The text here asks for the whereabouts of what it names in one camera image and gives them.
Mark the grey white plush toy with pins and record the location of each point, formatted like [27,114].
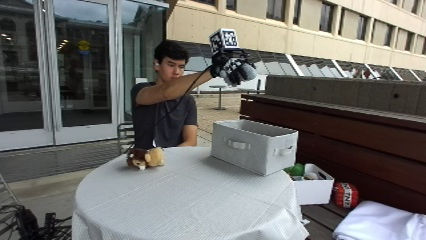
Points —
[246,71]

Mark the white marker cube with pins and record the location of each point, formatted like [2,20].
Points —
[225,39]

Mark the the person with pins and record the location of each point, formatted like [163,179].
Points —
[167,113]

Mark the beige building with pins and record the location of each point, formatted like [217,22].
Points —
[310,30]

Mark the white fabric storage box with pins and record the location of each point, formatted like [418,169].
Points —
[250,148]

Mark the grey metal chair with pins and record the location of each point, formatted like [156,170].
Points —
[125,135]

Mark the brown tan plush toy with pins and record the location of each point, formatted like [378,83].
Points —
[147,158]

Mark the green plush toy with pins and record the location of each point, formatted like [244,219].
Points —
[296,169]

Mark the glass door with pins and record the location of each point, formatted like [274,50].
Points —
[80,66]

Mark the dark wooden bench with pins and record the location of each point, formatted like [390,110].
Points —
[354,146]

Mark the white tablecloth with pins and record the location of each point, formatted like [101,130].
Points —
[187,200]

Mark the small white storage box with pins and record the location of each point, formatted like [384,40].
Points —
[314,190]

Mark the red block plush toy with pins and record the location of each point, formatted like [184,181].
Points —
[345,195]

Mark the white cloth bundle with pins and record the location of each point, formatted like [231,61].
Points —
[381,221]

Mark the black metal chair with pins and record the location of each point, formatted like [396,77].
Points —
[27,223]

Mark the round pedestal table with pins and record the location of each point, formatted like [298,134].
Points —
[220,96]

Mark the grey concrete planter wall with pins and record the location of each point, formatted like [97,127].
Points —
[350,93]

